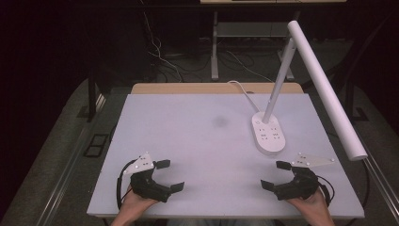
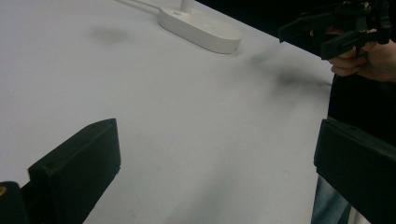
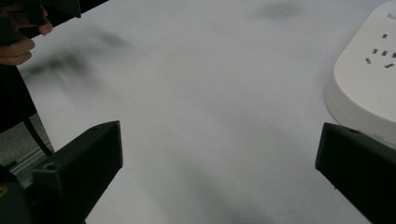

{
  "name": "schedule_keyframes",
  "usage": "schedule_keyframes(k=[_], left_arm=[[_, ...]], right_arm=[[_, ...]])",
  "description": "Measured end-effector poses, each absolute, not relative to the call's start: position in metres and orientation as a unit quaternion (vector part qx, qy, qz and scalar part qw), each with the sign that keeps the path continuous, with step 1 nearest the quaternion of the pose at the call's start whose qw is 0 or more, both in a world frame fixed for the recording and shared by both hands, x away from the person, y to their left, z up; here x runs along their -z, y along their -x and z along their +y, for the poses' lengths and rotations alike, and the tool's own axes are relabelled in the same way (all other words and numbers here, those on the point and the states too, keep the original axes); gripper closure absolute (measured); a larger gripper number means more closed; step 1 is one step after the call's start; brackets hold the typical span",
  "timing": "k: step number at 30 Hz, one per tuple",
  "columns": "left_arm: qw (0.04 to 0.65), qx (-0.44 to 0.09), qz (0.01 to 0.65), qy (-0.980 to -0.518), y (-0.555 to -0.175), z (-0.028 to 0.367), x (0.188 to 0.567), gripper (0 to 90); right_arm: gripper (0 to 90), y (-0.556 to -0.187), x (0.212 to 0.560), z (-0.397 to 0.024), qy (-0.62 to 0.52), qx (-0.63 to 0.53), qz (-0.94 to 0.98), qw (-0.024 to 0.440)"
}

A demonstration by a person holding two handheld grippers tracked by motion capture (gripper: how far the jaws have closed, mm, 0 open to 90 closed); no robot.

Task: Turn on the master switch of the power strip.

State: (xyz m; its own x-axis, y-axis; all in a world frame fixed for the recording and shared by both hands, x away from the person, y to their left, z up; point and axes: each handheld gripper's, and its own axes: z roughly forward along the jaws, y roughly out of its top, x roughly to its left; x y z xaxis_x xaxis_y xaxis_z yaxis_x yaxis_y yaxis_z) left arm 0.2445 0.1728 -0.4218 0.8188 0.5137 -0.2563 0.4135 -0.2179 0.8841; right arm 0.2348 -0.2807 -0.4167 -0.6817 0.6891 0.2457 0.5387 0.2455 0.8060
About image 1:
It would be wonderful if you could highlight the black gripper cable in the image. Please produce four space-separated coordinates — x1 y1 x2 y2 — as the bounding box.
315 174 336 208
116 159 136 210

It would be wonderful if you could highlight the wooden table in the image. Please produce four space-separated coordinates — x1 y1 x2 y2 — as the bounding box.
130 82 305 95

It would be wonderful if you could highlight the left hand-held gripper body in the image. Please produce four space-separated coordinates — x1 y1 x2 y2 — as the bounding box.
122 152 172 203

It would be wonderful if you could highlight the white desk lamp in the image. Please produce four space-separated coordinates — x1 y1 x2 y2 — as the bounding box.
251 20 369 162

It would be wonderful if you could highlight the aluminium rail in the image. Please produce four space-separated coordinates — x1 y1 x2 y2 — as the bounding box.
35 93 107 226
357 130 399 220

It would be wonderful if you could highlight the white lamp cable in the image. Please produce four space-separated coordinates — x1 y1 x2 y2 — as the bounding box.
227 79 262 115

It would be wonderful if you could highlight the white floor cable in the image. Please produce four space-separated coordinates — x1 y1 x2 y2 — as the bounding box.
139 0 184 84

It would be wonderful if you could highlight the grey metal stand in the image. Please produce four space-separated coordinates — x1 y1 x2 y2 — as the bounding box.
211 10 296 82

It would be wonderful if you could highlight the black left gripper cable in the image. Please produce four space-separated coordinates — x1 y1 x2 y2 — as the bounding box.
116 159 136 210

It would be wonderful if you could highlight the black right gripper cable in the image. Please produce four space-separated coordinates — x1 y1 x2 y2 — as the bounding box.
315 174 336 208

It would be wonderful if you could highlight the black stand leg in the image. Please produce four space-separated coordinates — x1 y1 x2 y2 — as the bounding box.
87 70 98 123

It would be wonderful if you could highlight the black floor frame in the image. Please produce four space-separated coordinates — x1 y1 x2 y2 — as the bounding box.
82 133 110 158

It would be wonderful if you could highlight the person's right hand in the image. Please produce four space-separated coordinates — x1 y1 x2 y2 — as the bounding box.
286 187 331 218

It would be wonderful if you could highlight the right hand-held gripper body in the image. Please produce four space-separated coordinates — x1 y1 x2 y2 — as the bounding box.
273 153 336 202

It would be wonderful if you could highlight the person's left hand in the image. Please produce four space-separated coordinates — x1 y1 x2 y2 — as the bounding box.
120 184 158 218

